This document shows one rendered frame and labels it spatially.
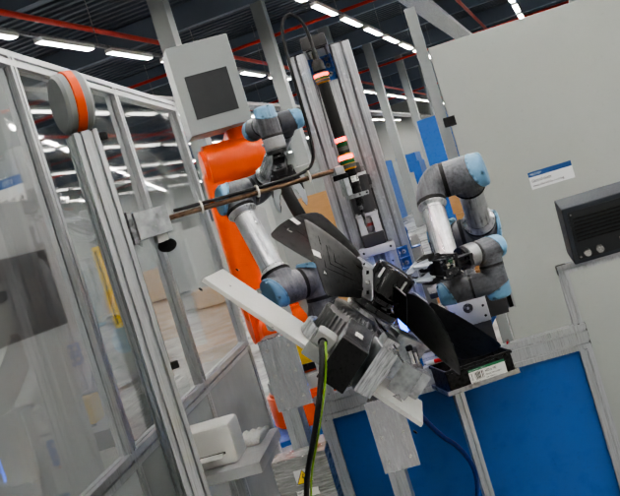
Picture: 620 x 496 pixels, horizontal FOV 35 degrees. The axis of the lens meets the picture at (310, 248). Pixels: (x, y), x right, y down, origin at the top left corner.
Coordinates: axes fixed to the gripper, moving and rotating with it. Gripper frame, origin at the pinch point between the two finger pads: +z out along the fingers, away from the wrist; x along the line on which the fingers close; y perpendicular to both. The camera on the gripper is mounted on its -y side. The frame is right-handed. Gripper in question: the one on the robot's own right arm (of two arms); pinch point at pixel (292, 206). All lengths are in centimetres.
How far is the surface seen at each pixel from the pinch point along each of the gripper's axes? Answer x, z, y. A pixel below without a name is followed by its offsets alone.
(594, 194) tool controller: -94, 24, -17
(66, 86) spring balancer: 32, -43, -99
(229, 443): 26, 56, -74
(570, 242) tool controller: -82, 36, -19
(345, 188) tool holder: -23, 0, -54
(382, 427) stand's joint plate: -14, 64, -69
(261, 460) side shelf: 18, 62, -78
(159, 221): 22, -6, -88
